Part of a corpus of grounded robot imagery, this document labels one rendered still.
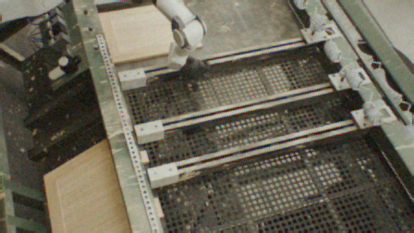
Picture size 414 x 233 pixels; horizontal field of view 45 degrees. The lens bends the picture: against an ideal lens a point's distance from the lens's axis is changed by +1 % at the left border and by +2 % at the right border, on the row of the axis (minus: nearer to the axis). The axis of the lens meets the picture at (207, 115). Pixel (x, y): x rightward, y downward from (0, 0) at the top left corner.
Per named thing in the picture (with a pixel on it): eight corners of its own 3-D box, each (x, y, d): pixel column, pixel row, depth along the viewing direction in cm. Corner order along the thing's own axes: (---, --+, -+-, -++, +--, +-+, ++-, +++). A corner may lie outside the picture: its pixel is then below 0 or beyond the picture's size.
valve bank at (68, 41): (19, 8, 267) (54, -16, 262) (39, 23, 278) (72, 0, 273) (31, 78, 240) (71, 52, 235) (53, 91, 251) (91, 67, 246)
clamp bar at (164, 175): (146, 173, 218) (144, 143, 199) (378, 116, 248) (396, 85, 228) (152, 192, 213) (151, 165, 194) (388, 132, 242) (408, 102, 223)
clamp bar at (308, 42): (117, 79, 249) (114, 45, 230) (326, 37, 278) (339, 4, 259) (122, 93, 244) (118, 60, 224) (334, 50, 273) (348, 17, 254)
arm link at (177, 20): (208, 18, 203) (176, -13, 212) (183, 30, 197) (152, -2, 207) (206, 38, 212) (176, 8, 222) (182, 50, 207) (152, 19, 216)
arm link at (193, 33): (194, 52, 224) (210, 38, 206) (176, 62, 220) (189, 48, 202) (182, 31, 224) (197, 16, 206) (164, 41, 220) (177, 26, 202)
